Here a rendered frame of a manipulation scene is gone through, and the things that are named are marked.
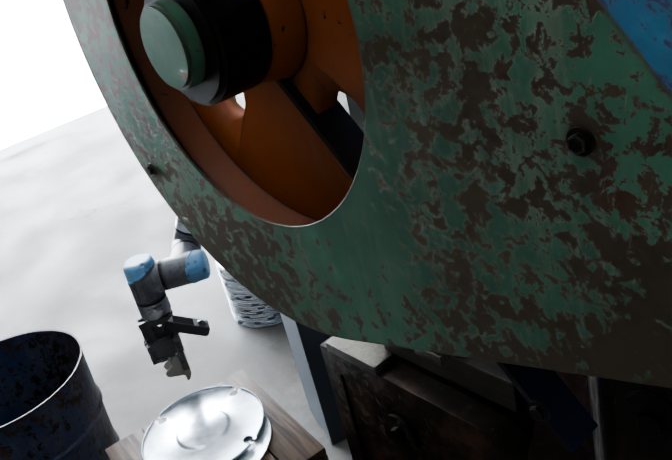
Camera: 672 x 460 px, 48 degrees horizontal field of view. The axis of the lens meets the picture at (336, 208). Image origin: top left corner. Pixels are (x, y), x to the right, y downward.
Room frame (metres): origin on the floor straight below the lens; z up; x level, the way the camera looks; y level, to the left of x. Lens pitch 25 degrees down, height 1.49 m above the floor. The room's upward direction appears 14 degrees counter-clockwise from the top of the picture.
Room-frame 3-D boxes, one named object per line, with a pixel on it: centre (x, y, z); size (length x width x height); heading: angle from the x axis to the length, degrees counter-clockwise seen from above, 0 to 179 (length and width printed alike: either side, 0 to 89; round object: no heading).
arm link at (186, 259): (1.61, 0.39, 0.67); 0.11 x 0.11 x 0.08; 2
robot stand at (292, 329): (1.74, 0.11, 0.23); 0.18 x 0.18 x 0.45; 17
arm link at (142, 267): (1.59, 0.48, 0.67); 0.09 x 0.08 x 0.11; 92
